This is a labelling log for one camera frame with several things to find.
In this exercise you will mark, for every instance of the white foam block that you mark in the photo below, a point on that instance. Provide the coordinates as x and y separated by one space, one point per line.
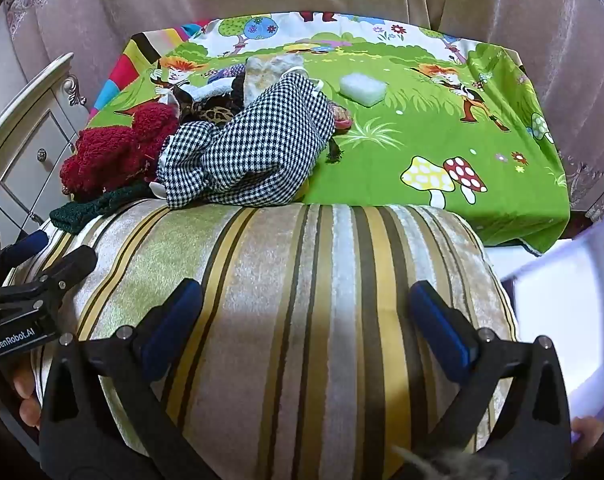
362 89

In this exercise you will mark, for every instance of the pink round pouch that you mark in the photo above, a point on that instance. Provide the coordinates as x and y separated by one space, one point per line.
343 119

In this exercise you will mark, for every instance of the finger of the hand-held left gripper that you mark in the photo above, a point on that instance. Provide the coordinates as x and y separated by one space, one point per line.
74 262
29 244

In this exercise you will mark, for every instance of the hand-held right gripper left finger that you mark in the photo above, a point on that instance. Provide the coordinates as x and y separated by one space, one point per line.
174 330

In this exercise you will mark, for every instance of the dark tassel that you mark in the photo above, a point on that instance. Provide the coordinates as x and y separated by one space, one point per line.
334 152

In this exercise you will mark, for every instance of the person's left hand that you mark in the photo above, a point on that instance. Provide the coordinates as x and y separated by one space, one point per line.
29 395

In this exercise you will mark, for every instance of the yellowish white sponge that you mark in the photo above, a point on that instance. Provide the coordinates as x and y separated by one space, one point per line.
264 77

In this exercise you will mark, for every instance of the green cartoon printed blanket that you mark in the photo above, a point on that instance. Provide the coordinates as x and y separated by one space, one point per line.
407 170

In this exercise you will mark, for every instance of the dark green knitted cloth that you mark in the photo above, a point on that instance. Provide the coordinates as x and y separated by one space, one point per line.
91 207

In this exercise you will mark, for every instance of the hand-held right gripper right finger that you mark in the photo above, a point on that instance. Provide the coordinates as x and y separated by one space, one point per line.
439 330

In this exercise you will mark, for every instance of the red knitted cloth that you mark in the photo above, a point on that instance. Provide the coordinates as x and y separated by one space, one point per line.
111 155

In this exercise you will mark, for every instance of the leopard print cloth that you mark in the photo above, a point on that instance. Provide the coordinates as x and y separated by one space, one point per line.
214 114

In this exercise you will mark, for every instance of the striped velvet cushion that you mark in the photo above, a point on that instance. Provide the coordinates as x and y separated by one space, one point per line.
307 310

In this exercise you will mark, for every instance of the white box with purple rim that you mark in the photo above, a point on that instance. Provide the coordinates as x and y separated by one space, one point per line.
557 310

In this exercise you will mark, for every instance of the white carved nightstand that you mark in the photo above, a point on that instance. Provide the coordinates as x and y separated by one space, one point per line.
26 160

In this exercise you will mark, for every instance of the black white houndstooth cloth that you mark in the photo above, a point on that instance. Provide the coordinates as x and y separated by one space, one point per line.
262 145

